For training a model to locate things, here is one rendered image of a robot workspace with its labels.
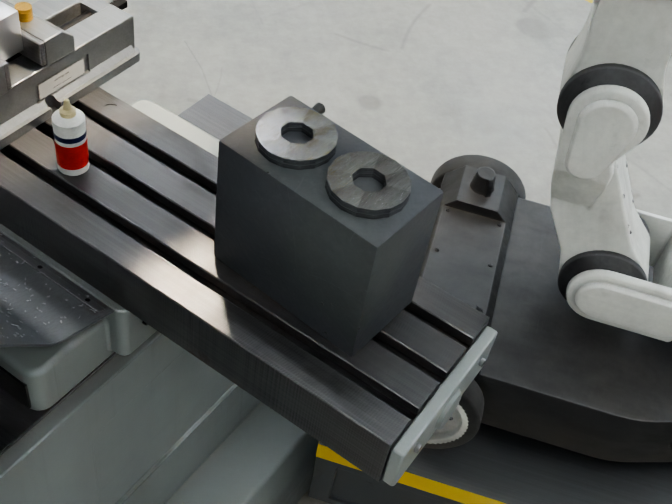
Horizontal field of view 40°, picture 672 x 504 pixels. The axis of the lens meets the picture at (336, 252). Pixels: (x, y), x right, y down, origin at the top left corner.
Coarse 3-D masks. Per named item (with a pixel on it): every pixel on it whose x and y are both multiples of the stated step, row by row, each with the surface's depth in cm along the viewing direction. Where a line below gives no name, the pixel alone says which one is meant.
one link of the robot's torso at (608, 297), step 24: (648, 216) 158; (576, 288) 150; (600, 288) 148; (624, 288) 147; (648, 288) 146; (576, 312) 154; (600, 312) 152; (624, 312) 150; (648, 312) 149; (648, 336) 154
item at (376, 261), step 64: (256, 128) 99; (320, 128) 100; (256, 192) 99; (320, 192) 95; (384, 192) 95; (256, 256) 106; (320, 256) 98; (384, 256) 94; (320, 320) 104; (384, 320) 106
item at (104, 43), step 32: (64, 0) 133; (96, 0) 134; (96, 32) 129; (128, 32) 133; (0, 64) 115; (32, 64) 122; (64, 64) 125; (96, 64) 131; (128, 64) 135; (0, 96) 118; (32, 96) 123; (64, 96) 127; (0, 128) 120; (32, 128) 124
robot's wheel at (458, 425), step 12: (468, 396) 147; (480, 396) 150; (456, 408) 152; (468, 408) 148; (480, 408) 150; (456, 420) 154; (468, 420) 150; (480, 420) 150; (444, 432) 157; (456, 432) 154; (468, 432) 152; (432, 444) 158; (444, 444) 157; (456, 444) 156
